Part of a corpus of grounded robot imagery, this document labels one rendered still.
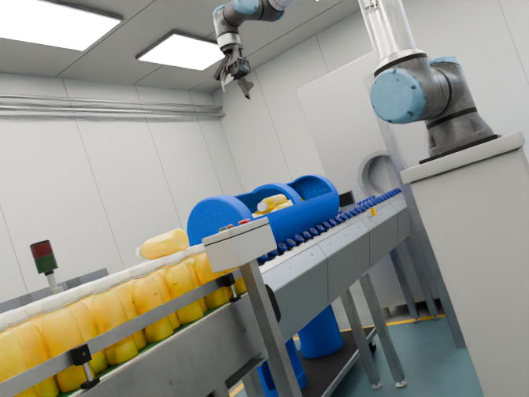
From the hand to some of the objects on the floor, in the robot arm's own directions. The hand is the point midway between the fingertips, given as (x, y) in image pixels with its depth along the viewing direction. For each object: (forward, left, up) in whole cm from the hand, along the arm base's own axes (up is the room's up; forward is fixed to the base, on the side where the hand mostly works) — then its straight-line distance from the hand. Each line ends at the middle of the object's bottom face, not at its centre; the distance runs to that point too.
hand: (236, 98), depth 183 cm
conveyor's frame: (+14, +110, -163) cm, 197 cm away
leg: (+8, -180, -152) cm, 235 cm away
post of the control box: (-15, +44, -161) cm, 168 cm away
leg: (+21, +17, -160) cm, 162 cm away
